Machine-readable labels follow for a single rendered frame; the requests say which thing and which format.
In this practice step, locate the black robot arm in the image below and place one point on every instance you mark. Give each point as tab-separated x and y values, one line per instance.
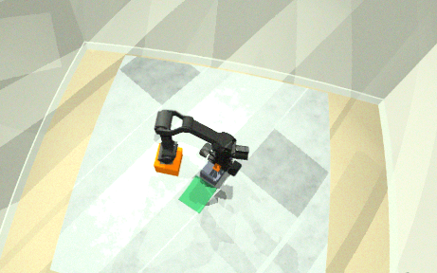
223	144

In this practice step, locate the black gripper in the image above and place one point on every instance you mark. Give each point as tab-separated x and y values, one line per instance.
227	165

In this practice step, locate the orange l-shaped part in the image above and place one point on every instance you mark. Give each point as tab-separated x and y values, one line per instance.
217	167

